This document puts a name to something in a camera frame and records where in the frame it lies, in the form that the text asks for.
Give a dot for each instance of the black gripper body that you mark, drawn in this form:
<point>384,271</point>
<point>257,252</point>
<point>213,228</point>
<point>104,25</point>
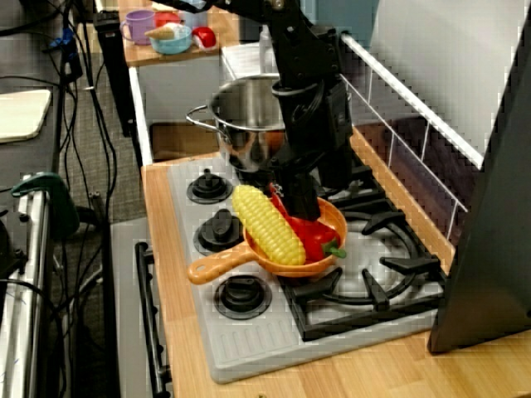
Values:
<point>332,132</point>

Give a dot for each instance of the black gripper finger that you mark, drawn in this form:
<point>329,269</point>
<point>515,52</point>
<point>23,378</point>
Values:
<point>282,186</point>
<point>306,197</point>

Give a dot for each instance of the yellow toy corn cob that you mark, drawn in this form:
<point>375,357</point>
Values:
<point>265,224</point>

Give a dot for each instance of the red toy bell pepper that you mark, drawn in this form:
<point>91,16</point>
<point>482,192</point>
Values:
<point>315,240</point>

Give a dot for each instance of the stainless steel pot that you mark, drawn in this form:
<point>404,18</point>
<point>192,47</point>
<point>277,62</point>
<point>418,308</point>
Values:
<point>245,108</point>

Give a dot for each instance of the orange toy frying pan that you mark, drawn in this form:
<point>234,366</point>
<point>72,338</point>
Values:
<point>220,265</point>

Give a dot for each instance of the black stove knob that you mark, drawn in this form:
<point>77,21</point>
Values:
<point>220,232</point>
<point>209,188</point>
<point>242,296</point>

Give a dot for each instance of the grey toy faucet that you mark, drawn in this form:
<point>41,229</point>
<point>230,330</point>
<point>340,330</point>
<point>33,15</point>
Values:
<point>267,54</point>

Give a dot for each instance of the dark tile backsplash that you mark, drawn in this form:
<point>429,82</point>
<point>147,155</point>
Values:
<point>435,174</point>

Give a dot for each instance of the black burner grate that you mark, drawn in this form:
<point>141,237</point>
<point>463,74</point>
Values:
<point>373,319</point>

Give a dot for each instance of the grey toy stove panel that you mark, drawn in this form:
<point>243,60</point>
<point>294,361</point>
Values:
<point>249,344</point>

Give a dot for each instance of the red and white toy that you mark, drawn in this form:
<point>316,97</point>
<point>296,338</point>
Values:
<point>205,37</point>

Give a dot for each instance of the light blue plastic bowl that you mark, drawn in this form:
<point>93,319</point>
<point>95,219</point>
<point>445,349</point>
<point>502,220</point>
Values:
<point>174,45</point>

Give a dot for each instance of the white toy kitchen cabinet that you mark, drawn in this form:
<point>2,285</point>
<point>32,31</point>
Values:
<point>124,290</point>

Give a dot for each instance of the dark side panel board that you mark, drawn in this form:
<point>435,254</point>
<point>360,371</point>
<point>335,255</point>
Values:
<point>489,248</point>

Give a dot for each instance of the toy ice cream cone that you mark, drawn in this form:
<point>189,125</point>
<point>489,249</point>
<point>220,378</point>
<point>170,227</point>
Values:
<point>159,33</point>

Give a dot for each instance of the red plastic cup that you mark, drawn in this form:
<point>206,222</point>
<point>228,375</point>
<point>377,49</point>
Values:
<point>166,18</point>

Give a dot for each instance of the pale yellow toy food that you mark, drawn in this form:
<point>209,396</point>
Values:
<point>164,6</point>

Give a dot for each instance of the purple plastic cup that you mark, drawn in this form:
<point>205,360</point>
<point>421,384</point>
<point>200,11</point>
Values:
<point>139,25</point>

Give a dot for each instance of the green clamp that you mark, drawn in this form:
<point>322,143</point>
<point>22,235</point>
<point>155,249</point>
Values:
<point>62,199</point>

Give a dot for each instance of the blue plastic clip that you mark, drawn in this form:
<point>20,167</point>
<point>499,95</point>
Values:
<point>62,39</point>

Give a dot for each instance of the cream flat board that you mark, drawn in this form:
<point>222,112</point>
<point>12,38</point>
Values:
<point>20,114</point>

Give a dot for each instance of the black metal post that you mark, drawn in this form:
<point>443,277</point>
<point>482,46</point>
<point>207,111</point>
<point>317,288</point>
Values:
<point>116,83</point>

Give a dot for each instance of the silver aluminium frame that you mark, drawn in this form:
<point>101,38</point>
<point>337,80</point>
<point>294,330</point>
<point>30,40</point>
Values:
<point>29,290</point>

